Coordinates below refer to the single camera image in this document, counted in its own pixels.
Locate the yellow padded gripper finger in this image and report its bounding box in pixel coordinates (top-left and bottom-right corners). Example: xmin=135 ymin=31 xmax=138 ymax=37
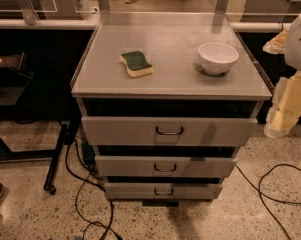
xmin=264 ymin=70 xmax=301 ymax=139

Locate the grey drawer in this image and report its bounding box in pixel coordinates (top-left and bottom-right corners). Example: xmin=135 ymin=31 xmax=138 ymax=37
xmin=82 ymin=116 xmax=257 ymax=146
xmin=104 ymin=183 xmax=222 ymax=200
xmin=96 ymin=156 xmax=236 ymax=178

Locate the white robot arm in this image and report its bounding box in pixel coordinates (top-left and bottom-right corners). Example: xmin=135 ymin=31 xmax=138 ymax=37
xmin=263 ymin=13 xmax=301 ymax=138

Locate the grey drawer cabinet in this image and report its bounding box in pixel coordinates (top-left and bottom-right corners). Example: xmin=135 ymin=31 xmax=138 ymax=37
xmin=70 ymin=11 xmax=275 ymax=208

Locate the white bowl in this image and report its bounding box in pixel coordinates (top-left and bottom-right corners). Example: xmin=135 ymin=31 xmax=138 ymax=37
xmin=198 ymin=42 xmax=239 ymax=75

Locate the green yellow sponge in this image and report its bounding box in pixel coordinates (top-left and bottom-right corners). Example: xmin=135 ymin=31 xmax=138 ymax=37
xmin=120 ymin=51 xmax=153 ymax=78

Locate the black floor cable right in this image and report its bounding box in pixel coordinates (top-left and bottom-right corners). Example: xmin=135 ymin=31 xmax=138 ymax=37
xmin=235 ymin=163 xmax=301 ymax=240

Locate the black floor cable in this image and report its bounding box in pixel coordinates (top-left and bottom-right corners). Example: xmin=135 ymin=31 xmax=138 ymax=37
xmin=64 ymin=135 xmax=124 ymax=240
xmin=235 ymin=163 xmax=301 ymax=240

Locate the black floor cable left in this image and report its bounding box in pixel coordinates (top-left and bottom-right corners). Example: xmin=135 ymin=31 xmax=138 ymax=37
xmin=64 ymin=135 xmax=124 ymax=240

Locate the black side table frame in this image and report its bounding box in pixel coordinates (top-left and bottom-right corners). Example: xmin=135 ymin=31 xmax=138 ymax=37
xmin=0 ymin=52 xmax=67 ymax=195

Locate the white horizontal rail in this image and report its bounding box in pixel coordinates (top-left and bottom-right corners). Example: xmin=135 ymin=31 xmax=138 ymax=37
xmin=0 ymin=19 xmax=291 ymax=33

